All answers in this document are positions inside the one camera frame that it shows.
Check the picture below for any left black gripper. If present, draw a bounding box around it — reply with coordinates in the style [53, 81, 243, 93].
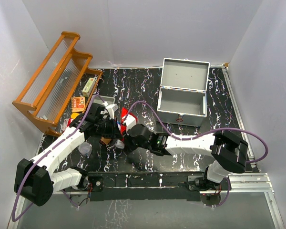
[95, 116, 123, 139]

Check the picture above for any red first aid pouch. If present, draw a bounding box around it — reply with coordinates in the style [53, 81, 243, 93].
[120, 107, 138, 136]

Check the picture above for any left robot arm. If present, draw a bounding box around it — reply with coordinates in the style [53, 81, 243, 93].
[14, 103, 122, 206]

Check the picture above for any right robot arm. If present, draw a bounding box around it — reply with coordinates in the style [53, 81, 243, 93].
[123, 124, 248, 191]

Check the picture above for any brown medicine bottle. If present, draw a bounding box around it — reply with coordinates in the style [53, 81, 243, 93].
[100, 137, 111, 146]

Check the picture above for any white medicine bottle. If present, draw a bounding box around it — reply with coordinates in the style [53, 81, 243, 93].
[115, 140, 125, 149]

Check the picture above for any red white medicine box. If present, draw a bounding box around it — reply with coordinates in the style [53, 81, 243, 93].
[61, 118, 73, 132]

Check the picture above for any green white medicine box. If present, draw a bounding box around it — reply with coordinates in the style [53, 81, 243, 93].
[82, 77, 96, 98]

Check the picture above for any grey plastic tray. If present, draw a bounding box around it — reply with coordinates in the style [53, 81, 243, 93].
[94, 95, 115, 105]

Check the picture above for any clear round container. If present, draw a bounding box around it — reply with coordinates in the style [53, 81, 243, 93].
[78, 142, 92, 157]

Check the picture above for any orange patterned box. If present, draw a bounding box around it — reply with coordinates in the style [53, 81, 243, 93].
[71, 96, 85, 113]

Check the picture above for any grey metal case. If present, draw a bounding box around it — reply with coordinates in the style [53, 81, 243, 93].
[157, 58, 210, 126]

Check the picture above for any wooden shelf rack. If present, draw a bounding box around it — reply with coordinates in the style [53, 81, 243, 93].
[12, 31, 103, 136]

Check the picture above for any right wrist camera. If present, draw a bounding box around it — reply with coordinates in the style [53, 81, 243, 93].
[123, 114, 137, 132]

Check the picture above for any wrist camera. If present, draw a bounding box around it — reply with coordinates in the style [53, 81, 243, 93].
[104, 104, 118, 119]
[123, 114, 137, 132]

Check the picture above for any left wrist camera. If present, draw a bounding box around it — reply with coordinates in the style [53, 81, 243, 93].
[104, 104, 118, 119]

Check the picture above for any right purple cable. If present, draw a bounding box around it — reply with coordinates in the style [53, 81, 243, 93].
[123, 101, 269, 208]

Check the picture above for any purple cable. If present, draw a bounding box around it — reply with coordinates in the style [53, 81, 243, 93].
[123, 101, 269, 208]
[11, 94, 108, 221]

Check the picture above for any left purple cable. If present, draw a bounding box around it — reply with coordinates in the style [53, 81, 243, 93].
[11, 94, 108, 221]

